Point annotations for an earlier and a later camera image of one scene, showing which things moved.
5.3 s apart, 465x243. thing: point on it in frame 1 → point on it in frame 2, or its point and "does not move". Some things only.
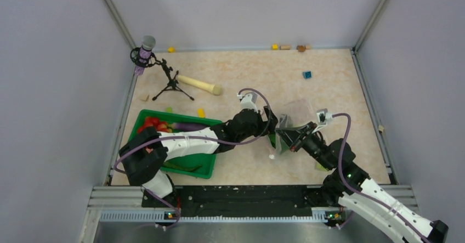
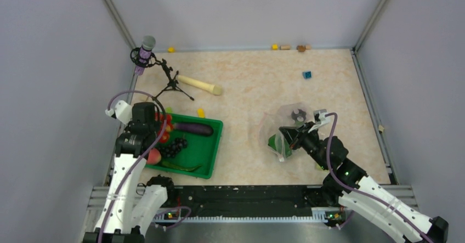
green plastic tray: [207, 161] does not move
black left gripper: [263, 126] → [128, 126]
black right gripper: [291, 135] does not move
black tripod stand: [173, 83] does not move
